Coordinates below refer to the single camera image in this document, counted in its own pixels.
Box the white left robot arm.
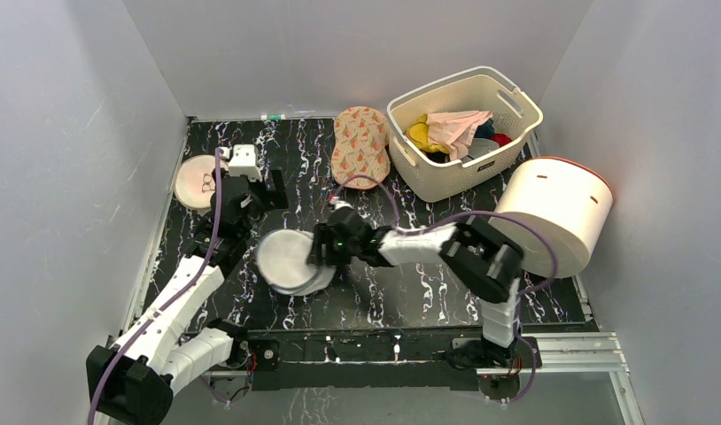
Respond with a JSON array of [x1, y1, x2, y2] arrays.
[[86, 168, 289, 424]]

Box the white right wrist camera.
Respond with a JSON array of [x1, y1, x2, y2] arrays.
[[329, 196, 350, 211]]

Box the floral padded laundry bag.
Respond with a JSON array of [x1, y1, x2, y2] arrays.
[[330, 106, 391, 190]]

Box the white cylindrical drum container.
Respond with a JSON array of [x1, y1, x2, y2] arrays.
[[495, 157, 614, 278]]

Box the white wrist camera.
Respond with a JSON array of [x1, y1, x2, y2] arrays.
[[228, 144, 263, 182], [329, 196, 350, 211]]

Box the pink bra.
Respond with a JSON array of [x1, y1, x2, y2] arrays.
[[425, 111, 492, 161]]

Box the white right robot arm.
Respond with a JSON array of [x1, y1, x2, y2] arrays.
[[306, 206, 524, 367]]

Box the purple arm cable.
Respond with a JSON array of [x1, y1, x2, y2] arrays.
[[330, 174, 560, 404], [87, 147, 227, 425]]

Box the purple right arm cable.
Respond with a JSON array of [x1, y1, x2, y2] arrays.
[[330, 174, 560, 404]]

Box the clothes pile in basket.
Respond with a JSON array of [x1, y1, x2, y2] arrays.
[[420, 119, 512, 164]]

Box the yellow bra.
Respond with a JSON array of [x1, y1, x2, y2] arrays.
[[406, 114, 449, 154]]

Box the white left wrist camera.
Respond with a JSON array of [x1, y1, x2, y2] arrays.
[[228, 144, 263, 182]]

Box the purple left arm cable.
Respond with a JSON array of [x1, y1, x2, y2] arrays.
[[87, 147, 227, 425]]

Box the cream perforated laundry basket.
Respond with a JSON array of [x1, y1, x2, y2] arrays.
[[386, 66, 544, 203]]

